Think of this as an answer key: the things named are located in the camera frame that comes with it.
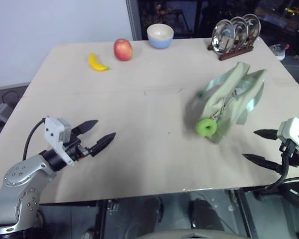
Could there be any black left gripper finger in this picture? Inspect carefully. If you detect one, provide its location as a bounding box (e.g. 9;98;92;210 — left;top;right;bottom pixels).
90;132;117;158
72;119;99;136

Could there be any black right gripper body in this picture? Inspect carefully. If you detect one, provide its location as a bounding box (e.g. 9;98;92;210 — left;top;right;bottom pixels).
279;138;299;168

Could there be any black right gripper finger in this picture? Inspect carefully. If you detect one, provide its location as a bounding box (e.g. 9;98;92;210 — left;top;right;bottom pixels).
253;128;279;141
242;153;284;173

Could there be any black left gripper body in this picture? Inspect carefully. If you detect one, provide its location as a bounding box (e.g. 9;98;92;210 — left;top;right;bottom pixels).
63;134;93;163

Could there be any light green fabric bag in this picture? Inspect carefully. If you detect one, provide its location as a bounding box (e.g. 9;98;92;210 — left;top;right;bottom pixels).
196;61;268;144

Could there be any yellow banana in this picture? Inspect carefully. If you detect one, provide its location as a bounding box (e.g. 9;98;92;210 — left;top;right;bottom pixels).
87;53;111;73

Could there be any clear plastic bottle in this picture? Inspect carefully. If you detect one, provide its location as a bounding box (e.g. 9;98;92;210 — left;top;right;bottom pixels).
270;44;290;61

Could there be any grey box device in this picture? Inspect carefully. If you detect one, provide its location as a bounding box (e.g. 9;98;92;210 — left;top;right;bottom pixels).
0;103;12;123

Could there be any red apple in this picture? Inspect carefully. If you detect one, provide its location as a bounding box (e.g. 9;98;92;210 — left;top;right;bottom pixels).
113;38;134;62

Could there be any dark wooden plate rack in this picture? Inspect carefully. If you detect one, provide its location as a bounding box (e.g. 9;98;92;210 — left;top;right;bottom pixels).
207;36;255;61

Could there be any grey rounded robot body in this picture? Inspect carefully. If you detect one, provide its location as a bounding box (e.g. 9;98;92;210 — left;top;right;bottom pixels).
136;229;243;239

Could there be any round metal plate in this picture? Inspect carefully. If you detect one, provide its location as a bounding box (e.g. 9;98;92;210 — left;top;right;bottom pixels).
229;16;249;46
242;13;262;42
211;19;236;54

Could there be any blue and cream bowl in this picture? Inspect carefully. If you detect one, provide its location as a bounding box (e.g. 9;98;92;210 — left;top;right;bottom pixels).
146;23;175;50

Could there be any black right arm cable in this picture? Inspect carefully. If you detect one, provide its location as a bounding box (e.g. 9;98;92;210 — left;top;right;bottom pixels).
254;145;291;194

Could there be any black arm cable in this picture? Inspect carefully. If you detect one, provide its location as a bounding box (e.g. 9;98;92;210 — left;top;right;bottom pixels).
254;145;291;194
22;118;46;160

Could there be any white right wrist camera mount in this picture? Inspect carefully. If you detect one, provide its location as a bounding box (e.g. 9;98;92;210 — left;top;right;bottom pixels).
276;117;299;172

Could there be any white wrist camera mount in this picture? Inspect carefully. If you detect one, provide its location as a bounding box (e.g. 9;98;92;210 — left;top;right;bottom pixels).
44;117;74;167
276;117;299;172

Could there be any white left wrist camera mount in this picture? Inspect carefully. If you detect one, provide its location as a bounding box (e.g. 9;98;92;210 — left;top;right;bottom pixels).
44;117;74;167

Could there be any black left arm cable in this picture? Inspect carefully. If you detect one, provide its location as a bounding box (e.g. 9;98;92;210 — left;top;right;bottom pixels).
22;118;46;160

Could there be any black table frame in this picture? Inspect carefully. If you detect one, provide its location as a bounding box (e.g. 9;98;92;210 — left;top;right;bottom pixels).
39;188;255;239

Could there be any green foam ring zipper pull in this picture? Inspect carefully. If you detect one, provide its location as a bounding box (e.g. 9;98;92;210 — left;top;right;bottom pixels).
195;118;218;137

